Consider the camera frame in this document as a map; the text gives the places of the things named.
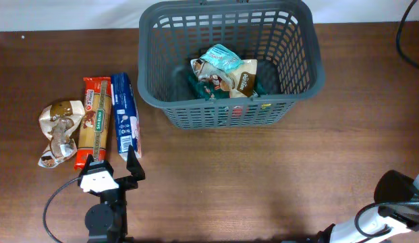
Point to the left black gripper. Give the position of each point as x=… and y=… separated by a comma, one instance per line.
x=136, y=170

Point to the San Remo spaghetti pack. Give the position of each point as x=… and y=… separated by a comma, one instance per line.
x=94, y=125

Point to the blue pasta pack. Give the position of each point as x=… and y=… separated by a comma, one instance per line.
x=127, y=123

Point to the beige clear wrapper bag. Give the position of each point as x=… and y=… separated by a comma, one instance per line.
x=58, y=122

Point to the green Nescafe coffee bag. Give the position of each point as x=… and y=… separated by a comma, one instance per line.
x=208, y=91

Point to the light teal tissue pack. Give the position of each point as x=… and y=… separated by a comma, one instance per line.
x=222, y=58

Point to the beige brown snack bag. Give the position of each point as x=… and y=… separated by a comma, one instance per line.
x=239, y=83

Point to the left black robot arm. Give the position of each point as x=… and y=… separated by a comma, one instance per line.
x=107, y=221

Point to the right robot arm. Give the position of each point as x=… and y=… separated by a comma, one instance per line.
x=395, y=210

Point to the grey plastic shopping basket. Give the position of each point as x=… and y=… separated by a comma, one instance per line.
x=279, y=35

